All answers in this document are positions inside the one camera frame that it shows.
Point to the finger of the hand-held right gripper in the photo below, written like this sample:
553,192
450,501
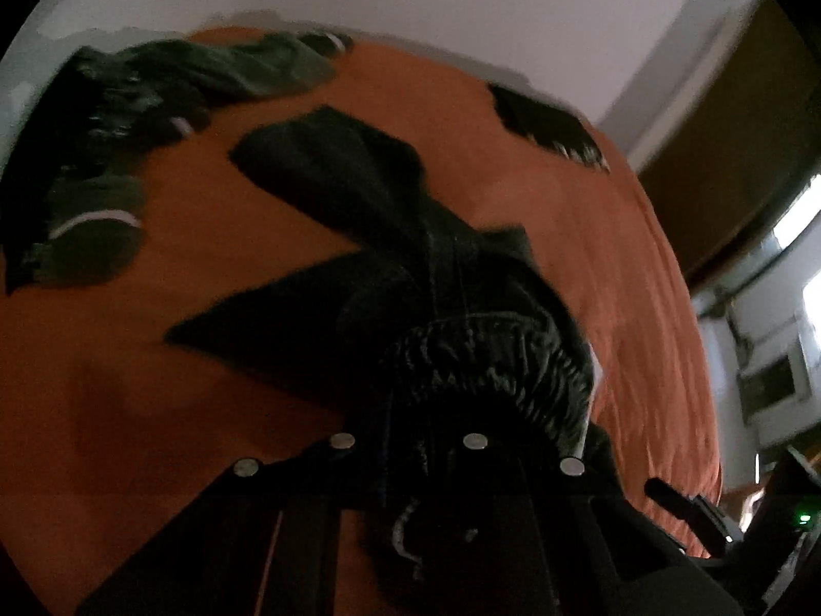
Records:
696,516

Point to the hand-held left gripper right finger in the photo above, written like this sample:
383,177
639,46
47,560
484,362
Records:
564,526

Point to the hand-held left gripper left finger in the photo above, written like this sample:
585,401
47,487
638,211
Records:
301,494

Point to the dark pants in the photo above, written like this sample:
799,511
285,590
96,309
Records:
397,256

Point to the pile of dark green clothes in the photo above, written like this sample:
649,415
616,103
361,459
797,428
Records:
128,109

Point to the orange blanket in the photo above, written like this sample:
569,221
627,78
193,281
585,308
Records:
256,346

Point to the bright window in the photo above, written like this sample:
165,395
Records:
809,295

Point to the brown wooden wardrobe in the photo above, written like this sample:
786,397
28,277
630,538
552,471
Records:
737,154

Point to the black printed garment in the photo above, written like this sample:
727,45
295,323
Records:
545,122

